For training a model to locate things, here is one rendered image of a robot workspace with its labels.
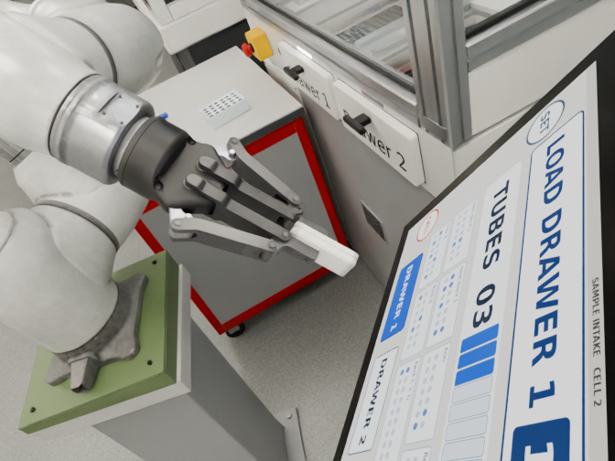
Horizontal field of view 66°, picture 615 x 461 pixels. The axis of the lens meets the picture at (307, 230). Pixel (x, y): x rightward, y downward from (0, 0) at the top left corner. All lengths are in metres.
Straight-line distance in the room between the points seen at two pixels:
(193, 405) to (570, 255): 0.82
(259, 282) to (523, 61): 1.15
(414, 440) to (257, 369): 1.40
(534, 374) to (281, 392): 1.42
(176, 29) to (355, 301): 1.19
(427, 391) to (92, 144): 0.34
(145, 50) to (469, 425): 0.51
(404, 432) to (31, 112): 0.39
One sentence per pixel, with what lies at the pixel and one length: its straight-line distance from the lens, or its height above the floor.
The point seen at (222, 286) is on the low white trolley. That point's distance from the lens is 1.60.
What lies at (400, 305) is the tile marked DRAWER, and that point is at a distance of 0.48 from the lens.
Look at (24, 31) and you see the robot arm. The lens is 0.51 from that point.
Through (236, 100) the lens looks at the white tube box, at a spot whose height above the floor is 0.80.
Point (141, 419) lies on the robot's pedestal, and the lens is 1.04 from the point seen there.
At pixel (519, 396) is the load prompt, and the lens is 0.28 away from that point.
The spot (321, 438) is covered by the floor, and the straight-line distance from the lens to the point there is 1.55.
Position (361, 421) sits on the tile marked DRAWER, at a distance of 0.45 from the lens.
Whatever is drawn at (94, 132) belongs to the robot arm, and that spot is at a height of 1.24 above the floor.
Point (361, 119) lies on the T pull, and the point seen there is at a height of 0.91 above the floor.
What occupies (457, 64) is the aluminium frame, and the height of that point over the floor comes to 1.07.
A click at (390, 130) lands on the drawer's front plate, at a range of 0.86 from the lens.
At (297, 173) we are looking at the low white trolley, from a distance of 1.44.
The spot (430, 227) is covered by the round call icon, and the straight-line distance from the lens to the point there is 0.52.
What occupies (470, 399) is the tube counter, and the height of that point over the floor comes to 1.11.
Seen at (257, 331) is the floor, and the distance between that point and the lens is 1.82.
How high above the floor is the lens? 1.40
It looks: 43 degrees down
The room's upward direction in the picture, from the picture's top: 23 degrees counter-clockwise
